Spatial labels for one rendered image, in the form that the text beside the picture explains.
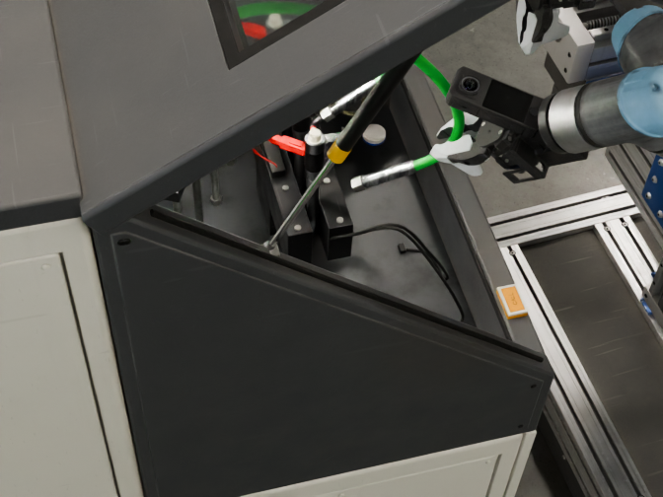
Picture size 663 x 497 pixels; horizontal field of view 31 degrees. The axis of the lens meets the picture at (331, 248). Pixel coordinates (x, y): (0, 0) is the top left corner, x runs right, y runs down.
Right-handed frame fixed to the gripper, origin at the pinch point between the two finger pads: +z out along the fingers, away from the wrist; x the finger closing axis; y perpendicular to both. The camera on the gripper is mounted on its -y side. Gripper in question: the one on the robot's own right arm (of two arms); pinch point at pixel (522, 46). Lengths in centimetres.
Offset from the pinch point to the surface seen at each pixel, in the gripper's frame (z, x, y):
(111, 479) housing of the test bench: 31, -35, -65
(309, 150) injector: 12.4, -1.1, -30.0
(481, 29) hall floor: 124, 130, 56
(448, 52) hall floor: 124, 122, 44
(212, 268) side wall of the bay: -11, -35, -49
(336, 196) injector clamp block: 25.8, 0.6, -25.1
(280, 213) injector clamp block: 25.9, -0.5, -34.0
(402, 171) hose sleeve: 6.1, -12.8, -20.5
